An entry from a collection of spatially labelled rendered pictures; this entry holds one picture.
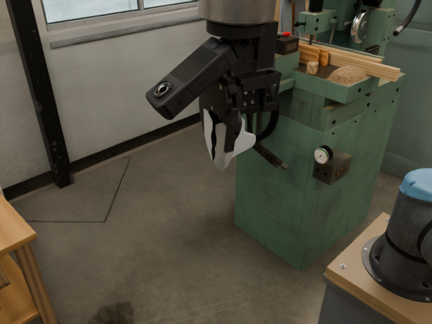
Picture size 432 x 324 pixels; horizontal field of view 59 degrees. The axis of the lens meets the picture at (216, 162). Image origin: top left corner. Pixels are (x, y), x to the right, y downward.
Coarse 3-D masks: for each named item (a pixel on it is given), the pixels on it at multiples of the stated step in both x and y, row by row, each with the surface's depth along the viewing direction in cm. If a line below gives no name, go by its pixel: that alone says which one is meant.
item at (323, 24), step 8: (304, 16) 138; (312, 16) 135; (320, 16) 137; (328, 16) 140; (312, 24) 136; (320, 24) 139; (328, 24) 142; (304, 32) 140; (312, 32) 138; (320, 32) 141
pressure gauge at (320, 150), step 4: (316, 148) 132; (320, 148) 131; (324, 148) 130; (328, 148) 130; (316, 152) 133; (320, 152) 131; (324, 152) 130; (328, 152) 129; (332, 152) 131; (316, 156) 133; (324, 156) 131; (328, 156) 129; (332, 156) 131; (316, 160) 134; (320, 160) 133; (324, 160) 131; (328, 160) 130; (324, 164) 135
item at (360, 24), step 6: (360, 12) 137; (366, 12) 137; (354, 18) 137; (360, 18) 136; (366, 18) 139; (354, 24) 137; (360, 24) 138; (366, 24) 140; (354, 30) 138; (360, 30) 140; (354, 36) 139; (360, 36) 142; (360, 42) 143
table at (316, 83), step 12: (300, 72) 134; (324, 72) 133; (288, 84) 135; (300, 84) 135; (312, 84) 131; (324, 84) 128; (336, 84) 124; (360, 84) 126; (372, 84) 132; (324, 96) 130; (336, 96) 126; (348, 96) 124; (360, 96) 130
